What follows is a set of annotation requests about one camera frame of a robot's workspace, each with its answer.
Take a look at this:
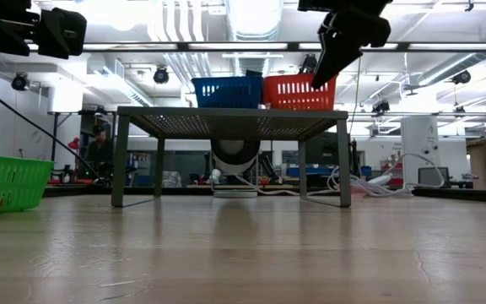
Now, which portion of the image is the dark computer monitor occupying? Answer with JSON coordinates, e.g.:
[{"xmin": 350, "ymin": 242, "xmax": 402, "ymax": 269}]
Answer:
[{"xmin": 305, "ymin": 131, "xmax": 356, "ymax": 166}]

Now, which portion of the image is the white lamp cable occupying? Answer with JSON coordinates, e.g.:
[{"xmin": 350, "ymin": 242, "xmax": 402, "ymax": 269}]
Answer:
[{"xmin": 234, "ymin": 152, "xmax": 446, "ymax": 198}]

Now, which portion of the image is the blue plastic basket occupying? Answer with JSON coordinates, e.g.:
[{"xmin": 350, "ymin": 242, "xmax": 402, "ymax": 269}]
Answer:
[{"xmin": 191, "ymin": 75, "xmax": 265, "ymax": 109}]

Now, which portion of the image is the person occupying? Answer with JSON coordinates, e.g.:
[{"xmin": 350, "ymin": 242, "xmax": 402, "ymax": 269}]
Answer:
[{"xmin": 84, "ymin": 124, "xmax": 116, "ymax": 181}]

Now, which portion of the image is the white box unit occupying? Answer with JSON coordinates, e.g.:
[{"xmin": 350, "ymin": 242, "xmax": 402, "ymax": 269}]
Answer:
[{"xmin": 400, "ymin": 116, "xmax": 441, "ymax": 185}]

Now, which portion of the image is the black ceiling spotlight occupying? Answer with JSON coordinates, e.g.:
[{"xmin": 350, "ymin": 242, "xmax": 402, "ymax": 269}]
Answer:
[
  {"xmin": 371, "ymin": 100, "xmax": 391, "ymax": 117},
  {"xmin": 451, "ymin": 70, "xmax": 472, "ymax": 85},
  {"xmin": 300, "ymin": 53, "xmax": 319, "ymax": 75},
  {"xmin": 153, "ymin": 65, "xmax": 170, "ymax": 84},
  {"xmin": 10, "ymin": 72, "xmax": 30, "ymax": 92}
]

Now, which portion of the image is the white cylindrical camera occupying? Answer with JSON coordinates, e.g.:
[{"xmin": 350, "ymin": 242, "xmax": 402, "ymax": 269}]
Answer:
[{"xmin": 210, "ymin": 138, "xmax": 262, "ymax": 199}]

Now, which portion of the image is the black aluminium frame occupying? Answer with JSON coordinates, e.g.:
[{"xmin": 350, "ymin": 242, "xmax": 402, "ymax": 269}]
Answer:
[{"xmin": 42, "ymin": 184, "xmax": 486, "ymax": 205}]

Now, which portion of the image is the orange plastic basket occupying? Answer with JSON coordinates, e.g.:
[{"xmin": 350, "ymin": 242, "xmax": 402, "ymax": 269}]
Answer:
[{"xmin": 262, "ymin": 73, "xmax": 339, "ymax": 111}]

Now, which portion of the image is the grey perforated metal riser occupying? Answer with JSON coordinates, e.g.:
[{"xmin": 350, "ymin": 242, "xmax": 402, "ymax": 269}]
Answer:
[{"xmin": 111, "ymin": 106, "xmax": 353, "ymax": 209}]

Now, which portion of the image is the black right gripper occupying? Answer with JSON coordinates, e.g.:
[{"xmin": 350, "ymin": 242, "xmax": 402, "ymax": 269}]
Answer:
[{"xmin": 297, "ymin": 0, "xmax": 394, "ymax": 90}]

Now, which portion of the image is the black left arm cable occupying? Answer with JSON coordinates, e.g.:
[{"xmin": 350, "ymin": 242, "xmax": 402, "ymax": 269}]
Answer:
[{"xmin": 0, "ymin": 77, "xmax": 110, "ymax": 187}]

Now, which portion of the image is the green plastic basket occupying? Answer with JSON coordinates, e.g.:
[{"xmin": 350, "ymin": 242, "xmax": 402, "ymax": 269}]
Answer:
[{"xmin": 0, "ymin": 153, "xmax": 56, "ymax": 217}]

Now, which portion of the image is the small grey monitor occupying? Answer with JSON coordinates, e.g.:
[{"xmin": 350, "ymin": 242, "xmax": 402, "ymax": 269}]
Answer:
[{"xmin": 418, "ymin": 166, "xmax": 451, "ymax": 187}]

